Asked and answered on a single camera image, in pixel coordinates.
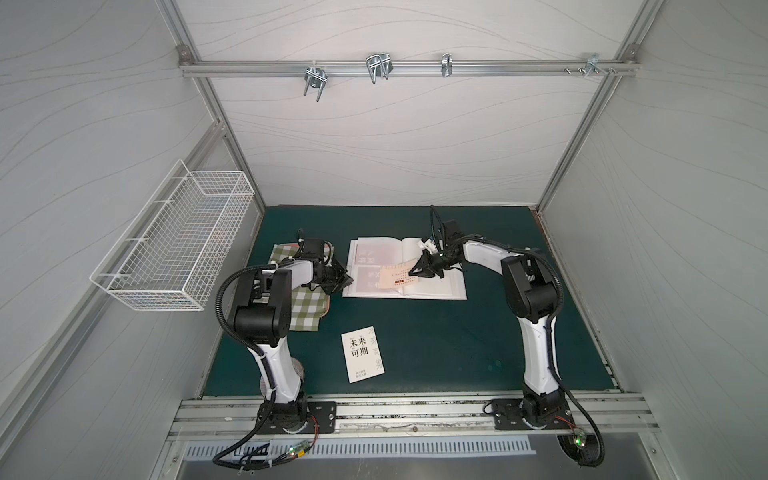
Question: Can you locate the orange photo card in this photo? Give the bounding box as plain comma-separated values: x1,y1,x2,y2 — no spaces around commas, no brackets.
354,265,383,295

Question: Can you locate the white photo album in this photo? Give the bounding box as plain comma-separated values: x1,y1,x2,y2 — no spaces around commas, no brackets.
342,237,467,300

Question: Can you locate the white photo card black text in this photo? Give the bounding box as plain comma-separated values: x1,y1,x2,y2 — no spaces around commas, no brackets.
341,326,385,383

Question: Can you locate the red photo card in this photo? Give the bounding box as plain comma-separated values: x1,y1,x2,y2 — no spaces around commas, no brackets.
355,240,401,266

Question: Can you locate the pale pink photo card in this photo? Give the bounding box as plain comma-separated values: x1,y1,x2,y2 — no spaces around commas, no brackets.
379,259,418,290

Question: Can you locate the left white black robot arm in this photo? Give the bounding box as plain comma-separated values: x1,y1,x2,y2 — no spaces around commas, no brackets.
230,238,352,430

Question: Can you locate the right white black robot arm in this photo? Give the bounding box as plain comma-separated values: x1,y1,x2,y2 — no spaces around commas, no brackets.
408,210,567,429

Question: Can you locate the green checkered photo album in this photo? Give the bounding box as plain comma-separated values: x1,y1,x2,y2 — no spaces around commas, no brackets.
269,243,330,332

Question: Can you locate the pink ribbed cup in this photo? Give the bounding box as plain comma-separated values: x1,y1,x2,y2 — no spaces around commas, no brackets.
292,358,305,382

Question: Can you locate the white slotted vent strip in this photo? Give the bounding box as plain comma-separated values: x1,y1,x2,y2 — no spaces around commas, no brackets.
184,435,537,461

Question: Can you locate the right black corrugated cable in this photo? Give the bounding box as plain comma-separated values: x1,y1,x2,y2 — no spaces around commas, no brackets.
461,236,606,468

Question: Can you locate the black corrugated cable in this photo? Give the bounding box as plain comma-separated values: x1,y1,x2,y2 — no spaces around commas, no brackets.
461,236,606,468
211,260,307,470

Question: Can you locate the left black corrugated cable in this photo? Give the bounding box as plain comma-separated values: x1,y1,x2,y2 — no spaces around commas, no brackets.
211,260,307,470

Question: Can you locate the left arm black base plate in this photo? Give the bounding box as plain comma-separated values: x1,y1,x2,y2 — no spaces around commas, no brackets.
257,401,337,435

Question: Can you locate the white wire basket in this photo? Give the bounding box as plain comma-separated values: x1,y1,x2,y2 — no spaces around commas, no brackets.
89,160,255,312

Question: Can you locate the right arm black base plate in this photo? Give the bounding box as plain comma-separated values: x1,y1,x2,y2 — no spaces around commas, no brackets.
489,398,573,431

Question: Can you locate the metal bracket with screws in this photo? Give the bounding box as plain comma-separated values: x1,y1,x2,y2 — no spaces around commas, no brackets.
563,54,618,78

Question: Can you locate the horizontal aluminium rail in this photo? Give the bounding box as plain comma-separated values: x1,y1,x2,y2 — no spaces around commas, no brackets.
180,58,641,78

